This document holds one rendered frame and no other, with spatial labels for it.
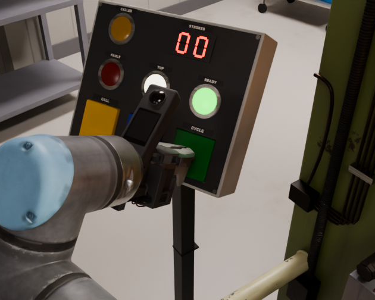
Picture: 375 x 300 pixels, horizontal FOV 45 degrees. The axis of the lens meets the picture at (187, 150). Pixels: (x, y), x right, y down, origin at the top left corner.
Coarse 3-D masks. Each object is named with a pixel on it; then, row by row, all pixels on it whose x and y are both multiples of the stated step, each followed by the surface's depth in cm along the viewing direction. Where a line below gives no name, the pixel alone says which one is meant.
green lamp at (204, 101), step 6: (198, 90) 76; (204, 90) 75; (210, 90) 75; (198, 96) 76; (204, 96) 75; (210, 96) 75; (198, 102) 76; (204, 102) 75; (210, 102) 75; (216, 102) 75; (198, 108) 76; (204, 108) 75; (210, 108) 75
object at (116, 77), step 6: (108, 66) 84; (114, 66) 83; (102, 72) 85; (108, 72) 84; (114, 72) 83; (102, 78) 85; (108, 78) 84; (114, 78) 83; (108, 84) 84; (114, 84) 83
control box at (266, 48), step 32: (96, 32) 85; (160, 32) 79; (192, 32) 76; (224, 32) 74; (256, 32) 72; (96, 64) 85; (128, 64) 82; (160, 64) 79; (192, 64) 77; (224, 64) 74; (256, 64) 72; (96, 96) 86; (128, 96) 82; (192, 96) 76; (224, 96) 74; (256, 96) 76; (192, 128) 77; (224, 128) 74; (224, 160) 74; (224, 192) 77
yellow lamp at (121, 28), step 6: (120, 18) 82; (126, 18) 82; (114, 24) 83; (120, 24) 82; (126, 24) 82; (114, 30) 83; (120, 30) 82; (126, 30) 82; (114, 36) 83; (120, 36) 82; (126, 36) 82
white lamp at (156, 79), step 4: (152, 76) 80; (156, 76) 79; (160, 76) 79; (148, 80) 80; (152, 80) 80; (156, 80) 79; (160, 80) 79; (164, 80) 79; (148, 84) 80; (156, 84) 79; (160, 84) 79; (164, 84) 79
